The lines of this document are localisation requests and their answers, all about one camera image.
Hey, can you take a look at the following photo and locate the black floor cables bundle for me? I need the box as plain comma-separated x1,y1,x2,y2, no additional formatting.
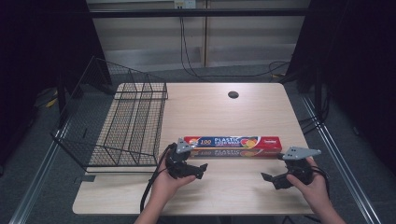
298,90,332,136

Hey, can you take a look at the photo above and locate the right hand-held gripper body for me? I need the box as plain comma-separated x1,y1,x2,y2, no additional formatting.
280,146,322,185

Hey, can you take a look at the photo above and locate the person's left hand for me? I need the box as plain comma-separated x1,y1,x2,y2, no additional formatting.
150,158,198,204

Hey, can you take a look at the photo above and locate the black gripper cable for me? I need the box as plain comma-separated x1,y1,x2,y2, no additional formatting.
309,164,332,198
139,142,177,215

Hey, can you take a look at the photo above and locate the black wire basket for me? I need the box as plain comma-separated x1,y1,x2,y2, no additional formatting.
50,55,170,174

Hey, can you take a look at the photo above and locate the black horizontal bar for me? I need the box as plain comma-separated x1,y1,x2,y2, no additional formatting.
88,7,310,19

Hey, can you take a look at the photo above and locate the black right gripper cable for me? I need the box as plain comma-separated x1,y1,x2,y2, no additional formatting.
309,164,332,198

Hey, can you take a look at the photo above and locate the black wall cable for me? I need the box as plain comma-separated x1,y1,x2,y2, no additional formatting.
178,16,292,79

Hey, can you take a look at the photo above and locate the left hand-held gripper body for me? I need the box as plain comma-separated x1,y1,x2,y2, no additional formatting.
164,137,194,180

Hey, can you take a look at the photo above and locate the black curtain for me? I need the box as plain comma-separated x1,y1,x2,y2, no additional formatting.
279,0,396,175
0,0,112,167

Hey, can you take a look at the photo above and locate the person's right hand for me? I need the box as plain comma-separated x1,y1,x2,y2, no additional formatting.
286,157,332,214

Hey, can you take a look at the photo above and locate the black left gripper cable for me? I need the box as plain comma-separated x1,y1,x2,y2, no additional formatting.
139,142,177,215

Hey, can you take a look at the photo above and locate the white wall outlet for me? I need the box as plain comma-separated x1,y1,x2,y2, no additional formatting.
174,0,197,9

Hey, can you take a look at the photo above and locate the aluminium floor rail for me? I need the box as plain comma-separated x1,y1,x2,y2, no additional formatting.
8,122,70,224
299,93,383,224

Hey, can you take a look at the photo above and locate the red plastic wrap box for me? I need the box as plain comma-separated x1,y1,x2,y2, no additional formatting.
183,134,283,160

